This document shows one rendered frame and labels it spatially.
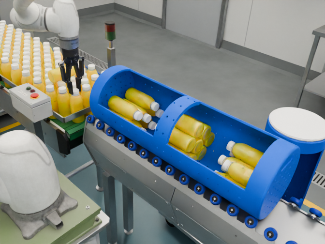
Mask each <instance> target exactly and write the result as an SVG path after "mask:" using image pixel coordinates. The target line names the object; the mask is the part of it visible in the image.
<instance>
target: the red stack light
mask: <svg viewBox="0 0 325 244"><path fill-rule="evenodd" d="M104 29H105V31H106V32H114V31H115V30H116V28H115V24H114V25H106V24H104Z"/></svg>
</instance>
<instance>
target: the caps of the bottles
mask: <svg viewBox="0 0 325 244"><path fill-rule="evenodd" d="M5 24H6V22H5V21H4V20H2V21H0V44H1V40H2V36H3V33H4V27H5ZM13 27H14V26H13V24H9V25H8V28H7V31H6V33H7V34H6V38H5V42H4V44H5V45H4V46H3V47H4V49H3V53H2V58H1V61H2V62H8V61H9V59H8V57H9V53H10V50H9V49H10V48H11V47H10V45H11V40H12V39H11V38H12V34H13ZM21 32H22V29H20V28H18V29H16V32H15V34H16V35H15V43H14V51H13V55H12V57H13V59H12V63H13V64H11V67H12V68H13V69H17V68H19V65H18V63H19V58H20V56H19V54H20V51H19V50H20V46H21V44H20V42H21V35H22V33H21ZM24 35H25V37H24V39H25V40H24V48H23V50H24V52H23V55H24V56H23V61H22V62H23V66H22V69H23V71H22V75H23V76H28V75H29V74H30V71H29V69H30V66H29V64H30V61H29V60H30V33H29V32H26V33H24ZM33 40H34V42H33V43H34V45H33V47H34V50H33V52H34V54H33V56H34V58H33V60H34V63H33V65H34V68H33V70H34V73H33V75H34V77H35V78H34V79H33V81H34V83H40V82H41V81H42V80H41V78H40V76H41V72H40V71H41V68H40V66H41V63H40V61H41V59H40V45H39V44H40V41H39V40H40V38H39V37H34V38H33ZM43 45H44V47H43V48H44V58H45V59H44V62H45V64H44V66H45V73H46V74H45V78H46V79H49V78H48V75H47V73H48V71H49V70H52V68H51V67H52V64H51V55H50V46H49V42H43ZM0 47H1V45H0ZM53 50H54V55H55V56H54V58H55V65H56V68H58V67H59V65H58V63H61V62H62V60H61V56H60V48H59V47H54V48H53Z"/></svg>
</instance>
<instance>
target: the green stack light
mask: <svg viewBox="0 0 325 244"><path fill-rule="evenodd" d="M115 38H116V31H114V32H106V31H105V39H106V40H115Z"/></svg>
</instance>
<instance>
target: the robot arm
mask: <svg viewBox="0 0 325 244"><path fill-rule="evenodd" d="M13 6H14V7H13V9H12V10H11V12H10V20H11V22H12V24H13V25H14V26H16V27H18V28H20V29H22V30H26V31H39V32H44V31H50V32H54V33H57V34H58V38H59V46H60V47H61V50H62V55H63V60H62V62H61V63H58V65H59V67H60V73H61V78H62V81H63V82H65V83H66V85H67V88H68V90H69V93H70V94H71V95H73V94H74V92H73V84H72V82H71V69H72V66H74V70H75V73H76V76H77V77H75V81H76V88H77V89H79V92H81V79H82V77H83V76H84V57H82V56H79V50H78V47H79V45H80V44H79V34H78V32H79V17H78V12H77V8H76V5H75V2H74V1H73V0H55V1H54V4H53V7H51V8H48V7H43V6H42V5H39V4H36V3H34V0H14V1H13ZM78 61H79V64H78ZM64 64H66V65H64ZM64 66H65V67H66V70H65V68H64ZM0 202H2V203H3V204H2V205H1V206H0V208H1V210H2V212H4V213H6V214H8V215H9V217H10V218H11V219H12V220H13V222H14V223H15V224H16V225H17V227H18V228H19V229H20V230H21V232H22V236H23V238H24V239H25V240H29V239H31V238H33V237H34V236H35V235H36V234H37V233H38V232H39V231H40V230H42V229H43V228H45V227H46V226H48V225H51V226H52V227H54V228H55V229H57V230H58V229H60V228H62V227H63V225H64V224H63V221H62V220H61V218H60V217H61V216H63V215H64V214H66V213H67V212H69V211H71V210H74V209H76V208H77V207H78V202H77V200H76V199H74V198H71V197H70V196H68V195H67V194H66V193H65V192H64V191H63V190H62V189H61V186H60V184H59V177H58V173H57V169H56V166H55V163H54V161H53V158H52V156H51V153H50V152H49V150H48V148H47V147H46V145H45V144H44V143H43V142H42V141H41V140H40V139H39V138H38V137H37V136H36V135H35V134H34V133H32V132H28V131H24V130H14V131H10V132H7V133H5V134H3V135H0Z"/></svg>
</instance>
